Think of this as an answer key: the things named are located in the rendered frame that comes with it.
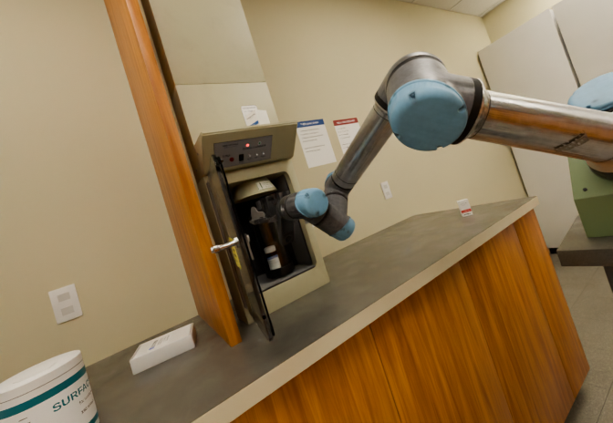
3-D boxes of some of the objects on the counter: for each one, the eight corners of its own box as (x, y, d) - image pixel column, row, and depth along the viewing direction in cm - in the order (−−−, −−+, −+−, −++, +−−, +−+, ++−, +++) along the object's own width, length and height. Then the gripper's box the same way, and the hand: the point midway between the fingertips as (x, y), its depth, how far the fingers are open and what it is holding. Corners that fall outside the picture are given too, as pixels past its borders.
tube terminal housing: (226, 312, 105) (167, 118, 108) (297, 277, 122) (245, 111, 125) (248, 325, 84) (173, 85, 87) (330, 281, 101) (266, 81, 104)
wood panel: (198, 314, 114) (102, -5, 119) (205, 311, 115) (110, -4, 121) (231, 347, 72) (81, -145, 78) (242, 341, 74) (95, -140, 79)
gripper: (306, 185, 87) (277, 194, 105) (260, 198, 79) (237, 206, 96) (314, 211, 87) (284, 216, 105) (268, 227, 79) (244, 230, 96)
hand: (264, 219), depth 100 cm, fingers closed on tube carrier, 9 cm apart
